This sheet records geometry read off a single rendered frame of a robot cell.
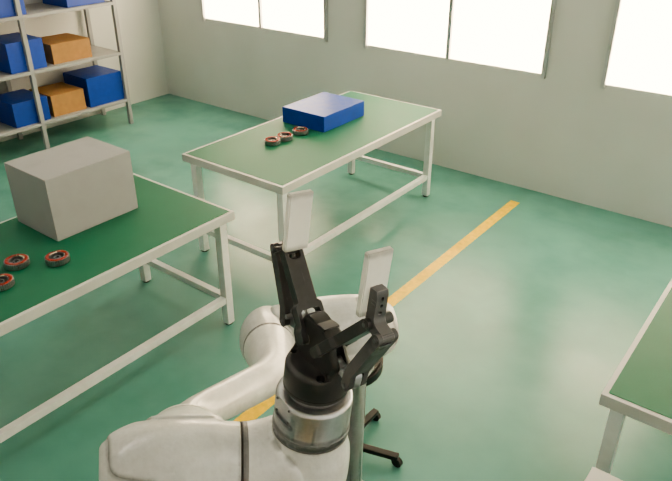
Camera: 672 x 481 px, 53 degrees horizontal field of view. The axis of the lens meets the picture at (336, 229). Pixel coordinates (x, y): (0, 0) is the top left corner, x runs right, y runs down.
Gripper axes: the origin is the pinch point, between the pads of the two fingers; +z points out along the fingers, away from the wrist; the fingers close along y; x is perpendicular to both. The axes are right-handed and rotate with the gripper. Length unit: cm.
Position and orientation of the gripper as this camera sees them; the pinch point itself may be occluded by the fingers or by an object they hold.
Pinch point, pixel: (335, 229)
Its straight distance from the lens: 66.9
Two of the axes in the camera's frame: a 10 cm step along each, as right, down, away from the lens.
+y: -5.7, -4.3, 7.0
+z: 1.1, -8.8, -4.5
